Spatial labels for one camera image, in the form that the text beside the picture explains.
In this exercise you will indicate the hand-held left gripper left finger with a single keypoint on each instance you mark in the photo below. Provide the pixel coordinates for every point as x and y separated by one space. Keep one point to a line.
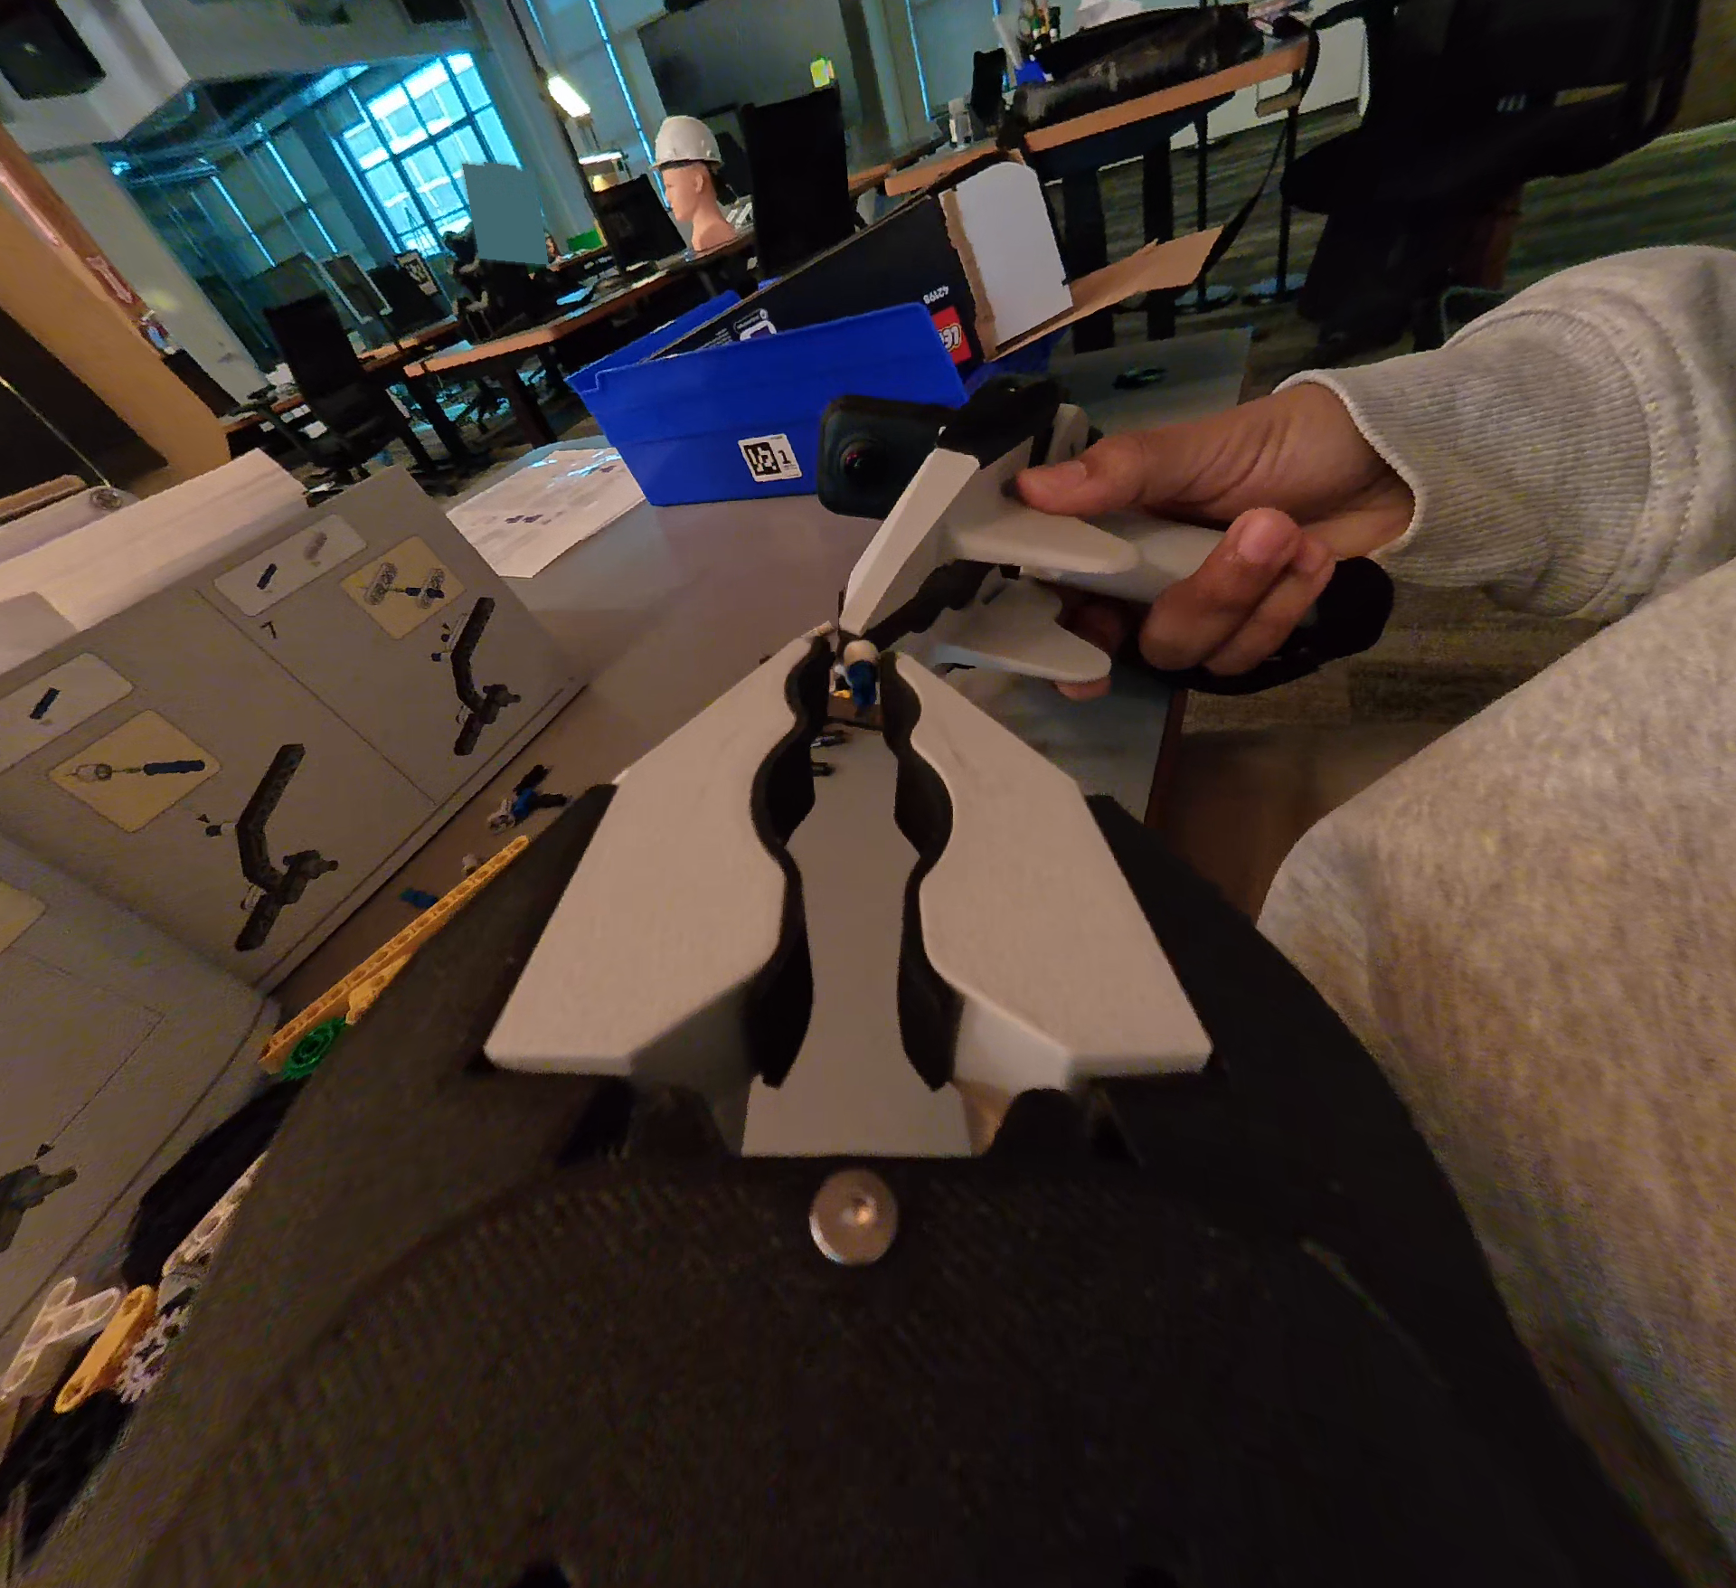
651 924

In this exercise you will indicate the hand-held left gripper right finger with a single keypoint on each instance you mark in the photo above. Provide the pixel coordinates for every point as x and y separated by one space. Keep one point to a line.
1045 924

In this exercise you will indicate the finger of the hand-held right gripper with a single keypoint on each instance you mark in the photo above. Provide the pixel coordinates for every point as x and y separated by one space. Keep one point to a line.
935 517
1045 645

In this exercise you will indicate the small blue white lego pin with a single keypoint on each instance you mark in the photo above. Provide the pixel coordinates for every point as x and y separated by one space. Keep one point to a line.
859 673

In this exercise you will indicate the person's right forearm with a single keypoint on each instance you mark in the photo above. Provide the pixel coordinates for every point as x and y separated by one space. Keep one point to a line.
1560 433

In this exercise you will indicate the black lego set box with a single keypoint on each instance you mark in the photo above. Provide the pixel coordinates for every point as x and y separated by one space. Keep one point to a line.
881 259

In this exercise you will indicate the pile of lego pieces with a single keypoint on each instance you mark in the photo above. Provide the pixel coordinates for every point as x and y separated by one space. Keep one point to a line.
409 937

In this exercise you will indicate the grey lego instruction booklet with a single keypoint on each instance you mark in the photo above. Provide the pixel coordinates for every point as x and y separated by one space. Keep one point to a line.
339 692

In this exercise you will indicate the person's right hand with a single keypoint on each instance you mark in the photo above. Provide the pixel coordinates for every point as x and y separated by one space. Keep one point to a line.
1260 455

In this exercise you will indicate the blue plastic bin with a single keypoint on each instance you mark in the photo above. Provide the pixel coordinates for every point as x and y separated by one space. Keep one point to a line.
816 395

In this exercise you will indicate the black computer monitor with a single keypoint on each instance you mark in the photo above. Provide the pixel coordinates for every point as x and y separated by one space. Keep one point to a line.
638 218
798 184

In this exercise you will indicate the wooden standing desk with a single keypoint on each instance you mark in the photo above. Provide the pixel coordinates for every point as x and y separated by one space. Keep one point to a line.
1167 97

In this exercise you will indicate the mannequin head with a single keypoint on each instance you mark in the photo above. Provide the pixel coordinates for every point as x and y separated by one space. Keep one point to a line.
710 213

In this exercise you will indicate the black bag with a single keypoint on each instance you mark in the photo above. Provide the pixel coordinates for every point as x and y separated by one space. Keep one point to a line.
1153 50

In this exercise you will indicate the printed paper sheet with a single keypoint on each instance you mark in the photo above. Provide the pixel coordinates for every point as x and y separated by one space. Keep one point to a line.
543 517

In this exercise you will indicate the white hard hat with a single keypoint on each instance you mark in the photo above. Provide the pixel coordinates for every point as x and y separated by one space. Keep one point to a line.
685 139

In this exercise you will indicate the row of wooden desks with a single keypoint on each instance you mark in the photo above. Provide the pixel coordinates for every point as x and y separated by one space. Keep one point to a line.
543 325

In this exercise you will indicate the person's grey sweatshirt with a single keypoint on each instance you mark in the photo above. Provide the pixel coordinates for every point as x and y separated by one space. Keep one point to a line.
1534 1003

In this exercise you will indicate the black mesh office chair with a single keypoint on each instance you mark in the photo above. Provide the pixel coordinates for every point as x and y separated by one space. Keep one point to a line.
1492 83

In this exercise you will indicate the white box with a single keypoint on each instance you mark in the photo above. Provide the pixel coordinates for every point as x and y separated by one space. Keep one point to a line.
150 525

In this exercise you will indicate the wooden pillar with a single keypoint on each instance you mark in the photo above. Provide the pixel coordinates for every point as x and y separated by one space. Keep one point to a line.
80 312

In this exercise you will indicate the large black wall screen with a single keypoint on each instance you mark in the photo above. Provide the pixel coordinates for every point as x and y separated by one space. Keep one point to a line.
752 34

